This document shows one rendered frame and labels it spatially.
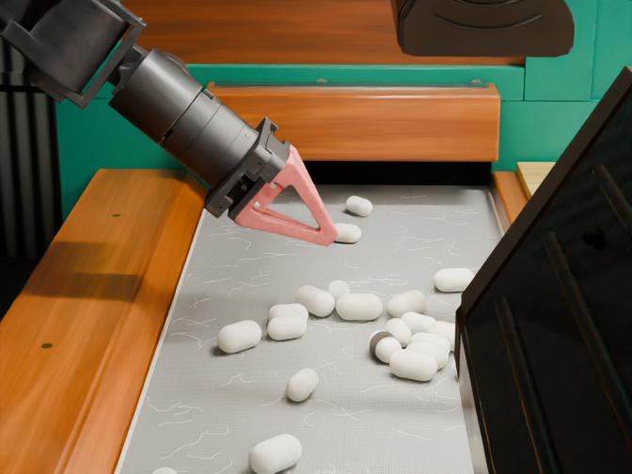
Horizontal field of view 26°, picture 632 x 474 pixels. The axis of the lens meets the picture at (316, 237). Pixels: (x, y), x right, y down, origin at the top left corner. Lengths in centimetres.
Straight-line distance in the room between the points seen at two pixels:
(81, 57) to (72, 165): 46
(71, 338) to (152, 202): 34
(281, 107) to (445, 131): 17
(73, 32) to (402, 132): 46
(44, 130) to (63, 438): 256
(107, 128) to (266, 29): 20
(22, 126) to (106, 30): 241
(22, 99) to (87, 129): 196
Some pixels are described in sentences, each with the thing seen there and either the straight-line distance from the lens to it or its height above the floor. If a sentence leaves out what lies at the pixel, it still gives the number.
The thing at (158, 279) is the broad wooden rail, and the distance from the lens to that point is 118.
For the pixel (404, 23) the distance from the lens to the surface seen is 63.
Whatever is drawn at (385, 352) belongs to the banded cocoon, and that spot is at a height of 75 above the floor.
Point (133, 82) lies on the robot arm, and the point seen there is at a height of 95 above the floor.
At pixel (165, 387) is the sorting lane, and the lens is 101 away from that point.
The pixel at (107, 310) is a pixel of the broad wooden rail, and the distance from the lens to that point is 109.
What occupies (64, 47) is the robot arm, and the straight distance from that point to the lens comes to 104.
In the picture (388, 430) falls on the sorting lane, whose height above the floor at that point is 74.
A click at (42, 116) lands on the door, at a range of 342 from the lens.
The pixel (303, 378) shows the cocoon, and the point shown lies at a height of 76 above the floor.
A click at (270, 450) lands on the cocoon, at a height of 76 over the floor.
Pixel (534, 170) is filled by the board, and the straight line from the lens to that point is 143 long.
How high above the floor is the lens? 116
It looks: 19 degrees down
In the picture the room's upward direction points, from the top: straight up
